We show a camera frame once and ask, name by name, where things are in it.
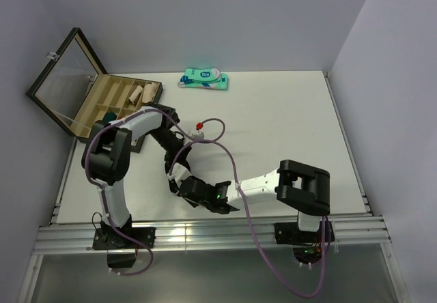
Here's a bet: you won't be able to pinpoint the beige rolled sock left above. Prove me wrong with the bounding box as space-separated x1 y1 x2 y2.
128 85 143 105

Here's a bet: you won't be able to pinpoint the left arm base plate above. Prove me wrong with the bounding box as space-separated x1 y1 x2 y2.
92 227 156 250

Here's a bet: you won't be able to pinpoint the beige rolled sock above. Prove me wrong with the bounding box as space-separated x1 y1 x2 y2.
128 85 143 105
141 83 157 104

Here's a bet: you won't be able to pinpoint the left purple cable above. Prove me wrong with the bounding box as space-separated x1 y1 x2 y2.
83 108 226 276

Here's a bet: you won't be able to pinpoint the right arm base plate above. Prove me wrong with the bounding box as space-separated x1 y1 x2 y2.
274 222 322 245

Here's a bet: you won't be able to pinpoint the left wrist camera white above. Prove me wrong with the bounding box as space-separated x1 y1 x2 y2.
191 122 205 141

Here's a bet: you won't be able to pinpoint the beige rolled sock right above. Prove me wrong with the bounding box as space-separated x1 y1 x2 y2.
141 83 157 104

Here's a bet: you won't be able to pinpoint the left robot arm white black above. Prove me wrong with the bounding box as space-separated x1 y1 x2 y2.
81 103 191 248

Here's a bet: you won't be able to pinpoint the mint green folded socks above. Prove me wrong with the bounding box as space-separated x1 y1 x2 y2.
178 68 228 90

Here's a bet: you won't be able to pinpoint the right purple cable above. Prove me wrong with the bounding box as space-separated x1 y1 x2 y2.
169 141 334 299

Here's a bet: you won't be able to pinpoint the dark green patterned sock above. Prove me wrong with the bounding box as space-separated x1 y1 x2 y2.
102 112 117 122

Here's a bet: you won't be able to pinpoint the aluminium frame rail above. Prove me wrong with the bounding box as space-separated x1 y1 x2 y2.
32 215 391 255

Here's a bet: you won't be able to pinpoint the black wooden organizer box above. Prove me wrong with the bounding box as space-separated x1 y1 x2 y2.
26 27 163 143

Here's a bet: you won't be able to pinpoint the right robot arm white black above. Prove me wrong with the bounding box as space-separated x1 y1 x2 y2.
167 160 330 242

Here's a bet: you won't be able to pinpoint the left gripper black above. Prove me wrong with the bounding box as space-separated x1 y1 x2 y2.
148 128 191 169

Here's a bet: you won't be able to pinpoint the purple cable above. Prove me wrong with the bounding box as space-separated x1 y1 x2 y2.
169 141 334 299
83 108 226 276

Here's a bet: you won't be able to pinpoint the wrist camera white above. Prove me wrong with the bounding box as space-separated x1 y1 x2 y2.
191 122 205 141
168 163 192 185

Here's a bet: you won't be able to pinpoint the black sock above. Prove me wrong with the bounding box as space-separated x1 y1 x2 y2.
167 173 181 194

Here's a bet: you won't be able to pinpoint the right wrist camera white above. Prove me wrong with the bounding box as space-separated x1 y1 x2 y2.
168 163 192 185

